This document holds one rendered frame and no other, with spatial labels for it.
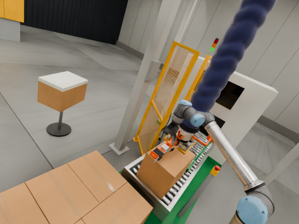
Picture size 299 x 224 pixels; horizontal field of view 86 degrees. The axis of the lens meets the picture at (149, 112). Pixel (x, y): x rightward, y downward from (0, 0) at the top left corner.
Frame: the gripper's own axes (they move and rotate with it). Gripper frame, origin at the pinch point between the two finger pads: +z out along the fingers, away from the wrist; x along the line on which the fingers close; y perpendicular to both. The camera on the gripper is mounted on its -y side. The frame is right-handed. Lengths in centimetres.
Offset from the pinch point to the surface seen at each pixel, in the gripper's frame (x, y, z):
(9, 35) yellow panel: 730, 120, 127
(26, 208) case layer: 56, -73, 87
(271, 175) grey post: -160, 302, 104
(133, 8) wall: 959, 928, -158
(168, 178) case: -14, 27, 52
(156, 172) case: 0, 27, 58
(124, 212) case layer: -1, -13, 87
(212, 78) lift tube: 1, 47, -54
